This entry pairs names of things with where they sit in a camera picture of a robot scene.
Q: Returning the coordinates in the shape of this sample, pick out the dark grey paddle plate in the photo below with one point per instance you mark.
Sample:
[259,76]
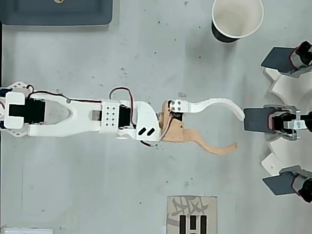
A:
[278,185]
[275,59]
[254,120]

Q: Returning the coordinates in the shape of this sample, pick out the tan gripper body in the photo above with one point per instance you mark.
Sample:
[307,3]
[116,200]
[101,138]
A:
[176,129]

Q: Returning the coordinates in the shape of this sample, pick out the silver metal bracket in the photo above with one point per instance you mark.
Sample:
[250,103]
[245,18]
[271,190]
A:
[296,124]

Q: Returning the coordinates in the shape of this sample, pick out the white round turntable device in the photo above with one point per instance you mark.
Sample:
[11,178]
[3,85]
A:
[287,87]

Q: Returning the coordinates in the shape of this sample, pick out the printed grey paper card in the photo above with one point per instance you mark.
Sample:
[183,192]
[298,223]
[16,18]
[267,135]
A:
[175,219]

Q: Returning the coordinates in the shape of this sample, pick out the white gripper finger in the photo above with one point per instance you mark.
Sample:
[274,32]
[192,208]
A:
[195,106]

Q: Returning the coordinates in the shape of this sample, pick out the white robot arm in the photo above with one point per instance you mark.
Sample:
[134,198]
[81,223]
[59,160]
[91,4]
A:
[73,117]

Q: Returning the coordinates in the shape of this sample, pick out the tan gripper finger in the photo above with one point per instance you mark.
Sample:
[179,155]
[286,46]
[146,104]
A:
[192,136]

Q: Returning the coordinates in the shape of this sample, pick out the grey black motor unit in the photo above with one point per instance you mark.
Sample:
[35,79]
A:
[301,59]
[302,186]
[276,122]

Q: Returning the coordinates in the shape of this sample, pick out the white flat box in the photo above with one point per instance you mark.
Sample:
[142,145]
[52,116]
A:
[26,231]

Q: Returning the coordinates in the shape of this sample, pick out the black paper cup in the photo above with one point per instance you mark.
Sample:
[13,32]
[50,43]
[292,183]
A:
[234,17]

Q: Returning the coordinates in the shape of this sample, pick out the dark blue-grey tray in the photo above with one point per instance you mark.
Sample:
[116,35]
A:
[48,13]

